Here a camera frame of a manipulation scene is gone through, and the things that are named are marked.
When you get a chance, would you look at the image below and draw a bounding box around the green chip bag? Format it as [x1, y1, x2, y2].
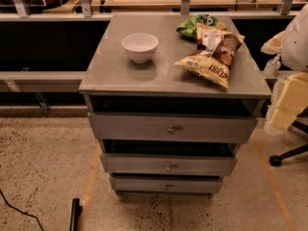
[176, 13, 227, 39]

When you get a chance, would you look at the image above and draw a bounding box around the black floor cable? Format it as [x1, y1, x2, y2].
[0, 189, 46, 231]

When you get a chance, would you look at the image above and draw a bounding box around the grey drawer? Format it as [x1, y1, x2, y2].
[89, 113, 257, 143]
[110, 176, 222, 193]
[101, 153, 238, 176]

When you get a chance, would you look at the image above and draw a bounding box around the metal frame railing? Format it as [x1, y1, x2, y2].
[0, 0, 308, 21]

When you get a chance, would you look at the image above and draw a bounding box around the bottom grey drawer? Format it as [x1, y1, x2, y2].
[110, 176, 222, 193]

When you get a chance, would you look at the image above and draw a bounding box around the yellow chip bag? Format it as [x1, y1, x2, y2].
[175, 55, 230, 89]

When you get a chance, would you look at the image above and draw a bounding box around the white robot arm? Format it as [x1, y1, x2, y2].
[261, 5, 308, 135]

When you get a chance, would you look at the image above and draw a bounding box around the top grey drawer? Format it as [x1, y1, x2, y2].
[89, 113, 257, 143]

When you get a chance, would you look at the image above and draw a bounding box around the black office chair base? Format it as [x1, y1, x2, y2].
[269, 121, 308, 167]

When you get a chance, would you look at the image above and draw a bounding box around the middle grey drawer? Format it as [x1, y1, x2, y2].
[101, 153, 238, 176]

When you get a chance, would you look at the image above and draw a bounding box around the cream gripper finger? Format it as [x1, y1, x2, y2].
[261, 31, 284, 55]
[264, 54, 281, 77]

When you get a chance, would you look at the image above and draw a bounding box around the white ceramic bowl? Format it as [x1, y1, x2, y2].
[122, 33, 159, 64]

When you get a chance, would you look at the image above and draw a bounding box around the brown chip bag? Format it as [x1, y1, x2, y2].
[193, 23, 244, 67]

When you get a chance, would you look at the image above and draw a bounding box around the black bar on floor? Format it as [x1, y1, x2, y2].
[69, 198, 83, 231]

